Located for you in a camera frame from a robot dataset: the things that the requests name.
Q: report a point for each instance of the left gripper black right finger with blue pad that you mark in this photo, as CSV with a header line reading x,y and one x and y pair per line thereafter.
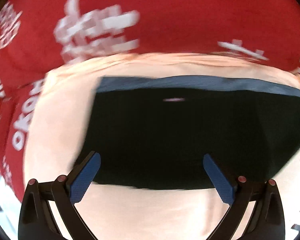
x,y
267,219

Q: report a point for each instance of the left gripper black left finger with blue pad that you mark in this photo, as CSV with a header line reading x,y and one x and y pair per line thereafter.
x,y
36,219

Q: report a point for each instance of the black pants blue patterned waistband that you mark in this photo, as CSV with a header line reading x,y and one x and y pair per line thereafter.
x,y
154,133

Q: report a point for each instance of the peach fabric sheet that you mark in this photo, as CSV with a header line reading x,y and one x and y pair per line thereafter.
x,y
60,120

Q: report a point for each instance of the red blanket white characters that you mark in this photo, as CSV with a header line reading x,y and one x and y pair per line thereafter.
x,y
51,51

